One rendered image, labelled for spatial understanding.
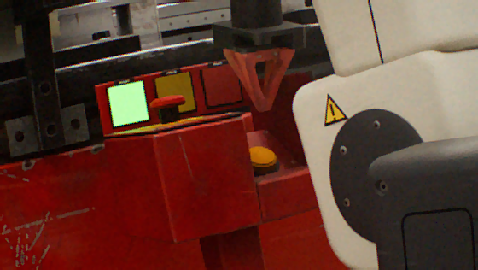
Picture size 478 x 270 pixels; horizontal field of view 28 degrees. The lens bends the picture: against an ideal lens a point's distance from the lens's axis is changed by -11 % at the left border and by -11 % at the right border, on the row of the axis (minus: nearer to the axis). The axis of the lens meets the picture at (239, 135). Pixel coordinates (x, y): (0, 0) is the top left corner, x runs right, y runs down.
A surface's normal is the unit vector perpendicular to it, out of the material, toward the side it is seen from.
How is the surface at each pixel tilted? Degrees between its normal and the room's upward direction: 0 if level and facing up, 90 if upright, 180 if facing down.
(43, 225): 90
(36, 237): 90
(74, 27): 90
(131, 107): 90
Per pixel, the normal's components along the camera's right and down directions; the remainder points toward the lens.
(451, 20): 0.66, -0.22
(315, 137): -0.70, 0.17
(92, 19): 0.48, -0.04
